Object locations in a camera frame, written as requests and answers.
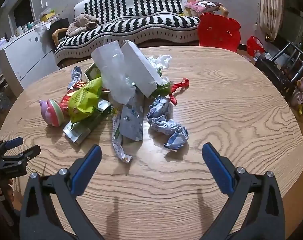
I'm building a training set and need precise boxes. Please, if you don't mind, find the silver foil packet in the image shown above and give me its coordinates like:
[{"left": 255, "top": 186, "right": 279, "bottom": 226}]
[{"left": 120, "top": 97, "right": 144, "bottom": 142}]

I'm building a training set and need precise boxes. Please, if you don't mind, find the red ribbon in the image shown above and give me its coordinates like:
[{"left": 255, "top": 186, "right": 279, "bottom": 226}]
[{"left": 168, "top": 78, "right": 190, "bottom": 105}]

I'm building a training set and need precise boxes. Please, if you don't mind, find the pink printed cushion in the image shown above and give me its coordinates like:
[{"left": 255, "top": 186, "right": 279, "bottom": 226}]
[{"left": 185, "top": 0, "right": 223, "bottom": 13}]

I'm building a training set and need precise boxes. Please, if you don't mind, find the flat green carton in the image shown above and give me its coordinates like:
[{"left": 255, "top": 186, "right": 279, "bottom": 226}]
[{"left": 63, "top": 100, "right": 112, "bottom": 145}]

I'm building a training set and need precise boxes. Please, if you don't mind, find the green yellow snack bag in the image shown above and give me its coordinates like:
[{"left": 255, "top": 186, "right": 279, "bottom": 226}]
[{"left": 68, "top": 77, "right": 103, "bottom": 123}]

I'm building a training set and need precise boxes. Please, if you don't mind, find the red plastic bag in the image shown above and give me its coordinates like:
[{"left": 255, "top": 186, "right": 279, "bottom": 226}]
[{"left": 246, "top": 35, "right": 265, "bottom": 57}]

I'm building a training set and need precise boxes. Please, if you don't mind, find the large crumpled blue white paper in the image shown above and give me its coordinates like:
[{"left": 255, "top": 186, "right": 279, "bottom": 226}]
[{"left": 147, "top": 96, "right": 189, "bottom": 150}]

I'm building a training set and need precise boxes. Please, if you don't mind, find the black white striped blanket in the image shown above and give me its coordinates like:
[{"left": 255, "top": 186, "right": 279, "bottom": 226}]
[{"left": 54, "top": 0, "right": 202, "bottom": 64}]

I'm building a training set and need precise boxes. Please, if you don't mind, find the red plastic chair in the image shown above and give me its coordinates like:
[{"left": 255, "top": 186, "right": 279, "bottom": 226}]
[{"left": 198, "top": 12, "right": 242, "bottom": 53}]

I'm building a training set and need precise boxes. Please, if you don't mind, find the green wrapper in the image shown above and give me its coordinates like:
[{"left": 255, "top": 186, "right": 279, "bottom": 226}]
[{"left": 150, "top": 69, "right": 171, "bottom": 98}]

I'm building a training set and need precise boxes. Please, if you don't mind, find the clear plastic bag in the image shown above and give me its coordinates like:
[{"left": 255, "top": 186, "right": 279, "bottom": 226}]
[{"left": 91, "top": 41, "right": 137, "bottom": 105}]

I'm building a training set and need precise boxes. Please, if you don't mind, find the beige striped curtain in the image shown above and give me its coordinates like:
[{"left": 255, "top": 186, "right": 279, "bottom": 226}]
[{"left": 260, "top": 0, "right": 284, "bottom": 42}]

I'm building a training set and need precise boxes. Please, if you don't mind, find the black box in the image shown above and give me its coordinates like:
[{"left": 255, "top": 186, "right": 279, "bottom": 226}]
[{"left": 52, "top": 19, "right": 70, "bottom": 34}]

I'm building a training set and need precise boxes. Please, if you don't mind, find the brown plush cloth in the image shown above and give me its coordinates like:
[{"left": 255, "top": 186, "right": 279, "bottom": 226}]
[{"left": 66, "top": 14, "right": 100, "bottom": 37}]

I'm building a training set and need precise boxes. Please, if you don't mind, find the long white carton box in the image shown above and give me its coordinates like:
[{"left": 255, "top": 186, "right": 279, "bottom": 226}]
[{"left": 120, "top": 40, "right": 164, "bottom": 98}]

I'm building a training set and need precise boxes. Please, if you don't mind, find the red small box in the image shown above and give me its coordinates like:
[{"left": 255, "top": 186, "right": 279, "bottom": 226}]
[{"left": 60, "top": 80, "right": 86, "bottom": 109}]

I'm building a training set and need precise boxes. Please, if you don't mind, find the white printed strip wrapper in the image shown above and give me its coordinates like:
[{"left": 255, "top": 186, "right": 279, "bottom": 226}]
[{"left": 112, "top": 114, "right": 133, "bottom": 164}]

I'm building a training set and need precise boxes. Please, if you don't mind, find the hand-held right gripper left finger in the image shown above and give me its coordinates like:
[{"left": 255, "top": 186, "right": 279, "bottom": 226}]
[{"left": 20, "top": 144, "right": 104, "bottom": 240}]

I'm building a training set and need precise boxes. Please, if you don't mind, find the black metal chair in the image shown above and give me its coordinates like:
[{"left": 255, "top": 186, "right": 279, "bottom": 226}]
[{"left": 254, "top": 41, "right": 303, "bottom": 98}]

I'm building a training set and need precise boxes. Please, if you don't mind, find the pink striped toy ball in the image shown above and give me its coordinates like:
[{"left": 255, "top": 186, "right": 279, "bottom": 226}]
[{"left": 40, "top": 99, "right": 65, "bottom": 127}]

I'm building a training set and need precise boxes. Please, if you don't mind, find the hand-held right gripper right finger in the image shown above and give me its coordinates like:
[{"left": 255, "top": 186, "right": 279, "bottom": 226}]
[{"left": 202, "top": 142, "right": 285, "bottom": 240}]

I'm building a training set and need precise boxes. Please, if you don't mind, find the small blue wrapper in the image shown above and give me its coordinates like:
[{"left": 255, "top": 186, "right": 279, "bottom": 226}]
[{"left": 67, "top": 66, "right": 82, "bottom": 89}]

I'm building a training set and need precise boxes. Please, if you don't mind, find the pink toy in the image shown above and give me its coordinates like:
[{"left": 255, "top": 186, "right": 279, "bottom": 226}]
[{"left": 290, "top": 65, "right": 303, "bottom": 118}]

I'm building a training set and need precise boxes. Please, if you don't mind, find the small green box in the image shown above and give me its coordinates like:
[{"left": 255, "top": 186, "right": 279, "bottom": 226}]
[{"left": 85, "top": 63, "right": 102, "bottom": 80}]

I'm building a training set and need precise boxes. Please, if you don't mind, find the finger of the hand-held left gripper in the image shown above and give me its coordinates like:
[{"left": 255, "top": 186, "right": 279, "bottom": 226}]
[
  {"left": 0, "top": 137, "right": 24, "bottom": 156},
  {"left": 0, "top": 145, "right": 41, "bottom": 167}
]

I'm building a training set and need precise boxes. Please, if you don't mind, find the white cabinet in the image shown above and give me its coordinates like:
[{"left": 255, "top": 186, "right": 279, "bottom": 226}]
[{"left": 0, "top": 26, "right": 59, "bottom": 89}]

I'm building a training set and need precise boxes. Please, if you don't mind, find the wooden frame sofa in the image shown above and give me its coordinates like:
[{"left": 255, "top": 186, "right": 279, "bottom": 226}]
[{"left": 52, "top": 0, "right": 229, "bottom": 68}]

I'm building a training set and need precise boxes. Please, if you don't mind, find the crumpled white tissue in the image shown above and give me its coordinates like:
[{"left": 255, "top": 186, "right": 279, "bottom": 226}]
[{"left": 148, "top": 54, "right": 172, "bottom": 69}]

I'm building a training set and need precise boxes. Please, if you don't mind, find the person's left hand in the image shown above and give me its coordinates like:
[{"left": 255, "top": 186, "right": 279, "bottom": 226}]
[{"left": 0, "top": 177, "right": 15, "bottom": 205}]

